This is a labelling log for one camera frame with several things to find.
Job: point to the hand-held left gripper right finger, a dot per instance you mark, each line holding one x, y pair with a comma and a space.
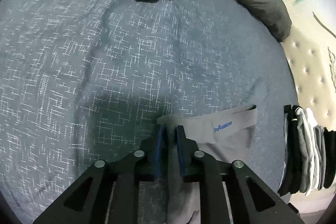
181, 153

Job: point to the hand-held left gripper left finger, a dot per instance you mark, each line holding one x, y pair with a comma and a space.
158, 150

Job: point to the dark grey t-shirt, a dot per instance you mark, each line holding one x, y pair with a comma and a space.
223, 140

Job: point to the stack of folded clothes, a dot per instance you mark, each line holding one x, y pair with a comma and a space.
302, 150

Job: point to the bed with blue patterned sheet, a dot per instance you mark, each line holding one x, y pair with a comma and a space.
78, 69

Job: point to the cream tufted headboard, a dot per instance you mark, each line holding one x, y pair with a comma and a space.
309, 69

